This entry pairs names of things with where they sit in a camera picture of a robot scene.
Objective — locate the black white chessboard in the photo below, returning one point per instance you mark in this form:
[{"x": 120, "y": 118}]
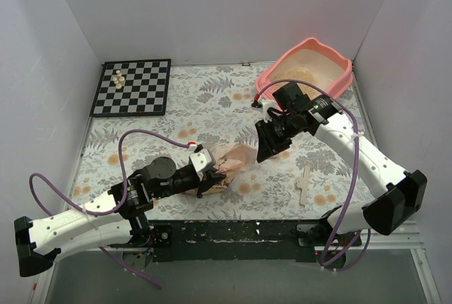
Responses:
[{"x": 144, "y": 93}]

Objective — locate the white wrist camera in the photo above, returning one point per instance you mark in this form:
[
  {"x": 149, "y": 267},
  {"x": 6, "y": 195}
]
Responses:
[
  {"x": 268, "y": 108},
  {"x": 201, "y": 159}
]

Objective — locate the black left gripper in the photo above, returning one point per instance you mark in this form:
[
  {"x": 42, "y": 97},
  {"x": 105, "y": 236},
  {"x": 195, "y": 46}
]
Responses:
[{"x": 203, "y": 179}]

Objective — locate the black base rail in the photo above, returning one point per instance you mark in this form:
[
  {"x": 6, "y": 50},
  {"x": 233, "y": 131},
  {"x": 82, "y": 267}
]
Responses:
[{"x": 173, "y": 241}]

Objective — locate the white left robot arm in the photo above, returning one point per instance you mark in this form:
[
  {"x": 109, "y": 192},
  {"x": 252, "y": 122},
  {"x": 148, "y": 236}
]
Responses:
[{"x": 116, "y": 217}]

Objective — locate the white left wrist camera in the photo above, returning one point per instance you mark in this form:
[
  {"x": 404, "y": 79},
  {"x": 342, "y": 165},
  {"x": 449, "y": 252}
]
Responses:
[{"x": 201, "y": 159}]

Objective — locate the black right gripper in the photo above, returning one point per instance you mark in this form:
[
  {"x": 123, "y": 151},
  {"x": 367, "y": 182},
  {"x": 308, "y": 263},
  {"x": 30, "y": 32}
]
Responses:
[{"x": 274, "y": 135}]

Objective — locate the pink litter box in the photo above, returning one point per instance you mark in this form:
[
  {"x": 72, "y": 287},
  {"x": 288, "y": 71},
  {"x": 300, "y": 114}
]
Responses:
[{"x": 310, "y": 61}]

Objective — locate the beige bag clip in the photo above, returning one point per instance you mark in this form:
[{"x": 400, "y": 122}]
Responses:
[{"x": 302, "y": 183}]

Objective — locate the pink litter bag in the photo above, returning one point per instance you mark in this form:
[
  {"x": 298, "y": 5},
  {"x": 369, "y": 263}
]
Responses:
[{"x": 230, "y": 160}]

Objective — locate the floral table mat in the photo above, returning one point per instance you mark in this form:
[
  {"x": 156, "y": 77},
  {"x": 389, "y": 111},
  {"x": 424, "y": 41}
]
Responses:
[{"x": 210, "y": 105}]

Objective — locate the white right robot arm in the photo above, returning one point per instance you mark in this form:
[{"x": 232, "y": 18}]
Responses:
[{"x": 397, "y": 193}]

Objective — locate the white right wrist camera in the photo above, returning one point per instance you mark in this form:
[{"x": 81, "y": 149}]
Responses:
[{"x": 268, "y": 108}]

